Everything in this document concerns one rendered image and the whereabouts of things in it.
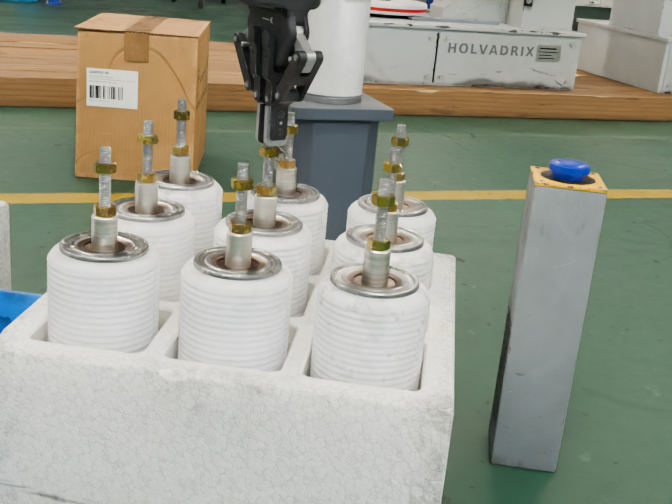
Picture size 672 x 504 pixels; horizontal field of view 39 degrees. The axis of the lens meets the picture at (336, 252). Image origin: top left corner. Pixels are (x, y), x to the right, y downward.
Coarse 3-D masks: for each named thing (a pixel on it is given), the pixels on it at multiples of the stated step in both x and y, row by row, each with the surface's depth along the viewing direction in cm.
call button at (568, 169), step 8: (552, 160) 95; (560, 160) 95; (568, 160) 96; (576, 160) 96; (552, 168) 94; (560, 168) 94; (568, 168) 93; (576, 168) 93; (584, 168) 93; (560, 176) 94; (568, 176) 94; (576, 176) 94; (584, 176) 95
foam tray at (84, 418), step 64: (448, 256) 111; (448, 320) 93; (0, 384) 79; (64, 384) 79; (128, 384) 78; (192, 384) 77; (256, 384) 77; (320, 384) 78; (448, 384) 80; (0, 448) 81; (64, 448) 81; (128, 448) 80; (192, 448) 79; (256, 448) 78; (320, 448) 78; (384, 448) 77; (448, 448) 77
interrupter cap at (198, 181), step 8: (160, 176) 105; (168, 176) 106; (192, 176) 107; (200, 176) 106; (208, 176) 107; (160, 184) 102; (168, 184) 102; (176, 184) 103; (184, 184) 104; (192, 184) 103; (200, 184) 104; (208, 184) 104
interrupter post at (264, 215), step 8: (256, 200) 92; (264, 200) 91; (272, 200) 91; (256, 208) 92; (264, 208) 91; (272, 208) 92; (256, 216) 92; (264, 216) 92; (272, 216) 92; (256, 224) 92; (264, 224) 92; (272, 224) 92
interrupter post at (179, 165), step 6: (174, 156) 103; (180, 156) 103; (186, 156) 104; (174, 162) 103; (180, 162) 103; (186, 162) 104; (174, 168) 104; (180, 168) 103; (186, 168) 104; (174, 174) 104; (180, 174) 104; (186, 174) 104; (174, 180) 104; (180, 180) 104; (186, 180) 104
